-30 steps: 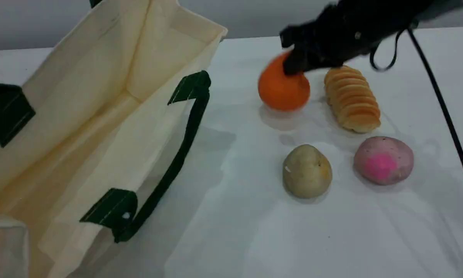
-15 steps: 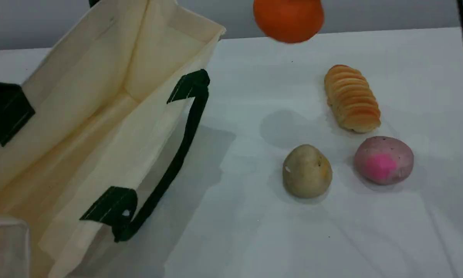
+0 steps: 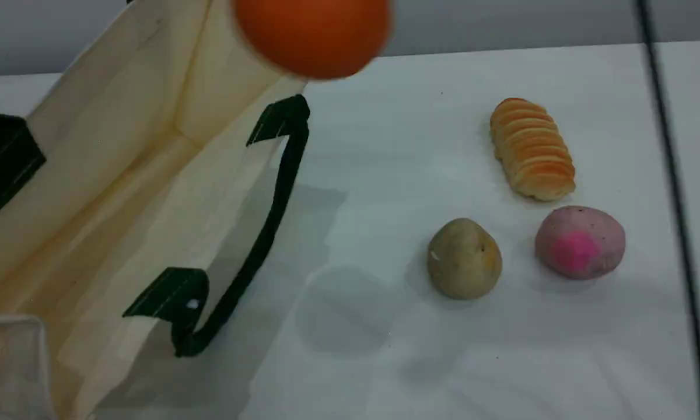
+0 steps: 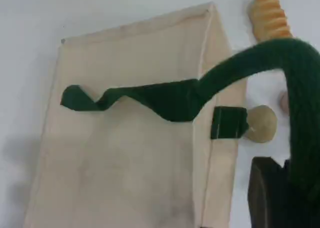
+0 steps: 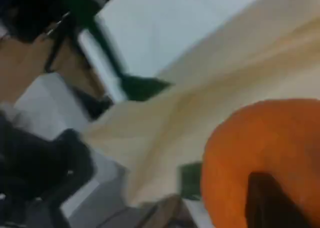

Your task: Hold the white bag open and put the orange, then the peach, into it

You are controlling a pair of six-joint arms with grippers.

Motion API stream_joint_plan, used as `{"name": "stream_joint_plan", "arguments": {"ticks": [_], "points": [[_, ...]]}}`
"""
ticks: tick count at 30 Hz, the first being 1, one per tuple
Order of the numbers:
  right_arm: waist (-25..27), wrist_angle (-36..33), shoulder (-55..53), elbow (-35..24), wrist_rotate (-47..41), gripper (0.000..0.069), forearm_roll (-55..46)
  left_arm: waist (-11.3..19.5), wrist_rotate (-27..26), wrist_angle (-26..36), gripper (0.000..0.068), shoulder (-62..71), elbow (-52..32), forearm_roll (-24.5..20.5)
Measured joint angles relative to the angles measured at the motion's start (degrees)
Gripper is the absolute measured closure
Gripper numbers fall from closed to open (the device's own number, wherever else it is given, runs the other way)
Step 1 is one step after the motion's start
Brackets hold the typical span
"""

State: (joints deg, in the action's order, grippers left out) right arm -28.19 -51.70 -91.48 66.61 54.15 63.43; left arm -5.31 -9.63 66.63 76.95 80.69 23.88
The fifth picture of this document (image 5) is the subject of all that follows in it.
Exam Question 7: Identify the cream canvas bag green handles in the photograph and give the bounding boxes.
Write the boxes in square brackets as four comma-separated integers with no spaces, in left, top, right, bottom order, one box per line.
[67,0,320,209]

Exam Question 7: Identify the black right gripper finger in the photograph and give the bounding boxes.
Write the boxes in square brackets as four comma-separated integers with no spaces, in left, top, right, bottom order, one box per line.
[246,172,311,228]

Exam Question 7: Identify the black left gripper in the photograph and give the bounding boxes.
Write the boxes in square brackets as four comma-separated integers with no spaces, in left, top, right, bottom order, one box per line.
[0,108,95,228]

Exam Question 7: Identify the person head with glasses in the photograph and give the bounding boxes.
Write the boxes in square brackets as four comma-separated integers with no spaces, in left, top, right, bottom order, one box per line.
[0,0,108,101]

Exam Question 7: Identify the orange toy fruit with stem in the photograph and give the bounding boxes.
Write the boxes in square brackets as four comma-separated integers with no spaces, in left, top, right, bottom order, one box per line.
[199,98,320,228]

